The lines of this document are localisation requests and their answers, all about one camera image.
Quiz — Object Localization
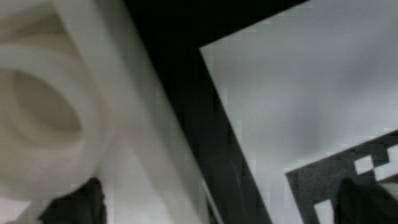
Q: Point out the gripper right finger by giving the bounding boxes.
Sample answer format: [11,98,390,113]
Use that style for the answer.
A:
[335,179,398,224]

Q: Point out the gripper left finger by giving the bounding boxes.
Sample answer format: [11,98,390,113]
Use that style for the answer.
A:
[40,178,107,224]

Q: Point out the white square tabletop part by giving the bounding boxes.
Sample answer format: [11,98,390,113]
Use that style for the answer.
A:
[0,0,210,224]

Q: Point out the white tag sheet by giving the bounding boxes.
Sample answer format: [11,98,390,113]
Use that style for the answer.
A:
[201,0,398,224]

